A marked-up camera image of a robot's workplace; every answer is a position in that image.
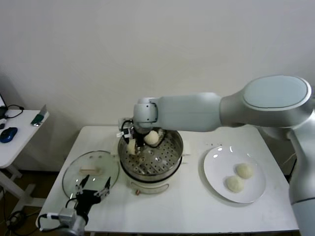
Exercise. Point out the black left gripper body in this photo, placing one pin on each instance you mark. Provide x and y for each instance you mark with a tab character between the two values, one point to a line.
86	200

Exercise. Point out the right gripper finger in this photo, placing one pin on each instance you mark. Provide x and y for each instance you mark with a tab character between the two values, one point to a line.
139	149

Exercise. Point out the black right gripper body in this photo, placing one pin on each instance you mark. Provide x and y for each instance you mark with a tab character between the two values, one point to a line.
139	137

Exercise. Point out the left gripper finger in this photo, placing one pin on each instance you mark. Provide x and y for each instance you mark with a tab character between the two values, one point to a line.
82	184
107	185

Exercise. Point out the white steamed baozi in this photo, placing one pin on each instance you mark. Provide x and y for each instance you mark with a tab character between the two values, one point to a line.
235	184
151	137
130	147
244	170

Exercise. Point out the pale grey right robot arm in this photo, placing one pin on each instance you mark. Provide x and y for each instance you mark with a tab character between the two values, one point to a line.
197	110

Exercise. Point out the steel perforated steamer basket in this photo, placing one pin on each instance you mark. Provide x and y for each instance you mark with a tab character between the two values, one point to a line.
167	159

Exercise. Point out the round glass pot lid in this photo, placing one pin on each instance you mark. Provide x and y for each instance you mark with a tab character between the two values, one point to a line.
103	162

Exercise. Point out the cream electric cooking pot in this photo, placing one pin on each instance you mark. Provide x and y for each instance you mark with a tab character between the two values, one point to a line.
150	188

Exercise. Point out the white side table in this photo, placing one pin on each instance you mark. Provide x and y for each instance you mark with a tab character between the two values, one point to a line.
22	137

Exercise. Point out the green scraper tool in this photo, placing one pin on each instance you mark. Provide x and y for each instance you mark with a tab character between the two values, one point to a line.
39	117

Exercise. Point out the round white plate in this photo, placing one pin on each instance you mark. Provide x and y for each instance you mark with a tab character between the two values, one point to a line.
216	172

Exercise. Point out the blue computer mouse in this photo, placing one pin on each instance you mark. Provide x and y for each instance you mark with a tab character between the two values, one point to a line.
8	134

